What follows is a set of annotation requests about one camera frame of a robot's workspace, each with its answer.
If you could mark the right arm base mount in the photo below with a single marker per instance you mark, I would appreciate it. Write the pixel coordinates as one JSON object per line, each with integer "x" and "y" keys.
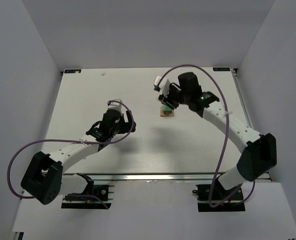
{"x": 232, "y": 204}

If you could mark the green block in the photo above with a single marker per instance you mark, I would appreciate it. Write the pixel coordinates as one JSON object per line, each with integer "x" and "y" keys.
{"x": 167, "y": 109}

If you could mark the left blue corner label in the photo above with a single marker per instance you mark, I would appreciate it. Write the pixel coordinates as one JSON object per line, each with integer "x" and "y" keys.
{"x": 72, "y": 71}

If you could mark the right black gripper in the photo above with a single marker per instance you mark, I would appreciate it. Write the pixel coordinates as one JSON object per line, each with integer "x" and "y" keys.
{"x": 168, "y": 100}

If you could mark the blue corner label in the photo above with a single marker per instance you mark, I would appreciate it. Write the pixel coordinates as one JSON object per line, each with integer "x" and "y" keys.
{"x": 72, "y": 71}
{"x": 221, "y": 69}

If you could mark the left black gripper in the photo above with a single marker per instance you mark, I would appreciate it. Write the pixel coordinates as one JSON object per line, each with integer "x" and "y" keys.
{"x": 97, "y": 133}

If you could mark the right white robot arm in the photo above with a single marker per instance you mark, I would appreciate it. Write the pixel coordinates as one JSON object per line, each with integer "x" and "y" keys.
{"x": 258, "y": 151}

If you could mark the right blue corner label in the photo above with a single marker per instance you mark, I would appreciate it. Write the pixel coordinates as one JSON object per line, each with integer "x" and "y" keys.
{"x": 221, "y": 69}

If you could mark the aluminium frame rail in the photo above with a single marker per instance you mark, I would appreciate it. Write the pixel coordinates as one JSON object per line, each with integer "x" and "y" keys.
{"x": 249, "y": 94}

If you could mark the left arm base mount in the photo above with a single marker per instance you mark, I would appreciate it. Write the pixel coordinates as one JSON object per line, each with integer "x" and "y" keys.
{"x": 82, "y": 193}

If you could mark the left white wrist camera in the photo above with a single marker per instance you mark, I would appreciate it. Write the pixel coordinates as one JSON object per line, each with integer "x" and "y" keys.
{"x": 115, "y": 104}

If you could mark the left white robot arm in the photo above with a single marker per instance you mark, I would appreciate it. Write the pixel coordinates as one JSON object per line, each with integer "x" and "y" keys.
{"x": 45, "y": 177}

